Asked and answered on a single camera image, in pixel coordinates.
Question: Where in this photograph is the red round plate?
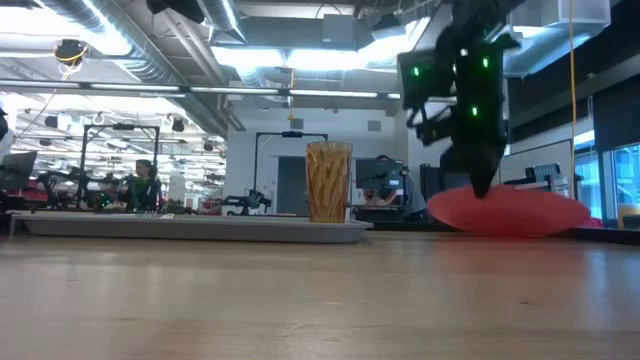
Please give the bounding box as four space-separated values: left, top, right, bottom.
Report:
427 183 594 238

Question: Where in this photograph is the black computer monitor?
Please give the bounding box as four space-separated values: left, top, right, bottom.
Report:
0 151 39 192
355 159 405 191

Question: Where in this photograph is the black rig frame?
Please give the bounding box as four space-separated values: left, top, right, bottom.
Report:
253 131 330 201
79 123 161 211

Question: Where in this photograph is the black aluminium table frame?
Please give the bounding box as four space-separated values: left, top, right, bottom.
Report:
7 212 640 246

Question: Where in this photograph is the person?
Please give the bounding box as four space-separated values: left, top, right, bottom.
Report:
117 158 164 214
360 153 427 221

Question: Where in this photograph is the dark grey door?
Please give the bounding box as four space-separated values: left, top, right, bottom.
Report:
276 156 307 216

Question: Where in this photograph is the white wall board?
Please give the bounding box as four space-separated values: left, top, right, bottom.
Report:
499 139 574 186

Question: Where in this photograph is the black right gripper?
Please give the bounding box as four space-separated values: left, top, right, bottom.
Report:
448 89 509 199

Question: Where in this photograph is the yellow hanging cable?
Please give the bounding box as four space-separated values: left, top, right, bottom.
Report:
567 0 579 201

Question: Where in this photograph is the black cabinet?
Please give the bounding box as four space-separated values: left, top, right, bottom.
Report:
419 163 444 208

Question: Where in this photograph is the grey plastic tray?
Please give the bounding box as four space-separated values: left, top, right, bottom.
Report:
19 212 374 245

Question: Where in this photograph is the long ceiling light strip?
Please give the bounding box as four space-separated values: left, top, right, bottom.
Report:
0 79 401 99

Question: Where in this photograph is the black round ceiling reel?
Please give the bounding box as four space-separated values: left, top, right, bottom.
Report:
53 38 90 67

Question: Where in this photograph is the silver ceiling duct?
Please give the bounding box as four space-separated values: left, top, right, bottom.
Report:
39 0 246 139

